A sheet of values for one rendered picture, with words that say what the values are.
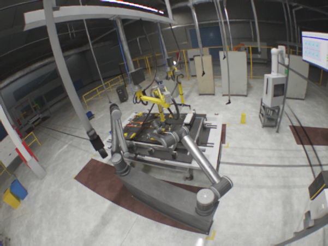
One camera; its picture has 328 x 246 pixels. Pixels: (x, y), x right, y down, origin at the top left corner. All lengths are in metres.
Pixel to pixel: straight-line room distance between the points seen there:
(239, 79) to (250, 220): 5.50
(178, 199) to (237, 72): 5.69
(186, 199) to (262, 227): 1.66
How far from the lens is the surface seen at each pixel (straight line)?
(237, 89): 6.71
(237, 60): 6.39
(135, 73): 1.89
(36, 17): 1.44
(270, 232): 2.96
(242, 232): 2.78
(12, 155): 9.05
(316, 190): 1.71
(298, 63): 7.33
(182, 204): 1.90
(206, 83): 6.76
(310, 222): 1.92
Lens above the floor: 2.64
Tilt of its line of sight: 31 degrees down
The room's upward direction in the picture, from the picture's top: 14 degrees counter-clockwise
